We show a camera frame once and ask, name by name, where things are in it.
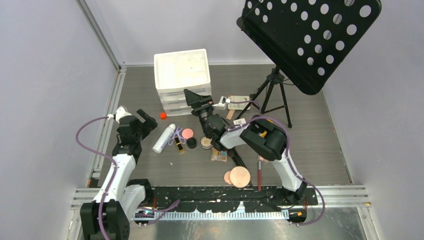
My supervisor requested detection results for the large white spray bottle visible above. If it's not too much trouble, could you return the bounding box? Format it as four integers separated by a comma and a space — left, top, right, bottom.
152, 123, 176, 154

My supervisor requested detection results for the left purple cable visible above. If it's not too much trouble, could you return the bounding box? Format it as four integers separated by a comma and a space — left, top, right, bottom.
75, 115, 181, 240

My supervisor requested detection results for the beige powder jar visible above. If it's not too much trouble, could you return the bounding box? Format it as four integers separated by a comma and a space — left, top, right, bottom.
200, 136, 213, 150

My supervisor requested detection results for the black makeup brush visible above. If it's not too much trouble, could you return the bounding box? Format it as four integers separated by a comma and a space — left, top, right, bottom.
228, 149, 253, 187

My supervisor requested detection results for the white sachet packet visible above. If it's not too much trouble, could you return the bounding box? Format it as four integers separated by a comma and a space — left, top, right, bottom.
227, 95, 251, 111

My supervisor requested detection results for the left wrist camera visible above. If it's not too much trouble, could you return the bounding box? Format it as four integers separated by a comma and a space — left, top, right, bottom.
106, 106, 132, 124

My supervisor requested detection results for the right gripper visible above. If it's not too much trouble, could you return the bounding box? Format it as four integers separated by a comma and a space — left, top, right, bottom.
184, 89, 216, 138

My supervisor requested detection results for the red handled makeup brush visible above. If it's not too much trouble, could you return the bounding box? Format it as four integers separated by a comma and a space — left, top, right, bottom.
257, 160, 262, 192

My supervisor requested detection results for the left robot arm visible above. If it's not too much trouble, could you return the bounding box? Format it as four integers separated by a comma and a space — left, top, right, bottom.
76, 106, 158, 240

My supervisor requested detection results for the white plastic drawer organizer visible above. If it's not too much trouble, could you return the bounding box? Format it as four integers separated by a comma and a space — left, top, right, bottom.
153, 48, 212, 117

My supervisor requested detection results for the beige concealer stick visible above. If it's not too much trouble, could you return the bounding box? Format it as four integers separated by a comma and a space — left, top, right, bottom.
225, 109, 235, 120

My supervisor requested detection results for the black gold lipstick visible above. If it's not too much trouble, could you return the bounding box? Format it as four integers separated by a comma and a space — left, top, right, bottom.
173, 136, 185, 153

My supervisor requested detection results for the colorful eyeshadow palette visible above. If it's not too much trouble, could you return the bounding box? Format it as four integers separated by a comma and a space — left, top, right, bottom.
211, 148, 228, 162

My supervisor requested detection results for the pink round compact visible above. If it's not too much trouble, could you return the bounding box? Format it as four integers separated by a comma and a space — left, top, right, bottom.
181, 128, 194, 140

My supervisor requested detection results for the large round powder compact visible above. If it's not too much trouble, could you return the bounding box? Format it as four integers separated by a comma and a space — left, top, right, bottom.
229, 166, 251, 188

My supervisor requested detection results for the white barcode packet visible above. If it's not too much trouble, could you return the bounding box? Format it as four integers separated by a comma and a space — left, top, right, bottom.
233, 118, 247, 126

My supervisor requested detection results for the black music stand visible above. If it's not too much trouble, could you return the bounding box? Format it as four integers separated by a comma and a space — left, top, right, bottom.
236, 0, 382, 129

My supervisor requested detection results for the small pink powder puff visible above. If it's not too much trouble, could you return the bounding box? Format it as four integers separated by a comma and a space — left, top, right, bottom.
224, 171, 232, 185

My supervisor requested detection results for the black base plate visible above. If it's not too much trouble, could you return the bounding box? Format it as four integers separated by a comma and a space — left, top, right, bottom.
139, 186, 318, 213

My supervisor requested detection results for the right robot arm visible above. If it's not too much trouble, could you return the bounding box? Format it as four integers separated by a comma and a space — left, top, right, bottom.
183, 89, 307, 205

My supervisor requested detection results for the black round jar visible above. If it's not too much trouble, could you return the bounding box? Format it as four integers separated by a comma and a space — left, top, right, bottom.
186, 137, 197, 149

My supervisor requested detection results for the purple eyelash curler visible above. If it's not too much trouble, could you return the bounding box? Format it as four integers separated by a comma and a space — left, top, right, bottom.
168, 126, 187, 146

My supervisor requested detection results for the red cube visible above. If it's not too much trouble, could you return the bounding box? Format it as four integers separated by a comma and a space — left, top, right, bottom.
160, 112, 167, 120

